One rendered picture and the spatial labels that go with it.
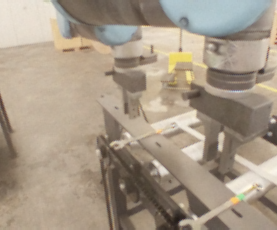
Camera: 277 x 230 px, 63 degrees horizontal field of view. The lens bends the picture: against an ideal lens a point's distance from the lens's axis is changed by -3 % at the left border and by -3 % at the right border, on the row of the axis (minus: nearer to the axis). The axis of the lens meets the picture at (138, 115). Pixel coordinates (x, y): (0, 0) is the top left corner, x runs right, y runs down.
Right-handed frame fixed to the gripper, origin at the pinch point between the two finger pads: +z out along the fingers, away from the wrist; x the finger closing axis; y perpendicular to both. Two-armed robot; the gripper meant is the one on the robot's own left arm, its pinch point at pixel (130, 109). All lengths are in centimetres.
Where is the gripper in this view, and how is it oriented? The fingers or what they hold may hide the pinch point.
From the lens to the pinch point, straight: 73.9
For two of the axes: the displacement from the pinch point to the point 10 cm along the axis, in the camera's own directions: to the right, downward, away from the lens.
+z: 0.4, 8.8, 4.7
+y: -8.7, 2.6, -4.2
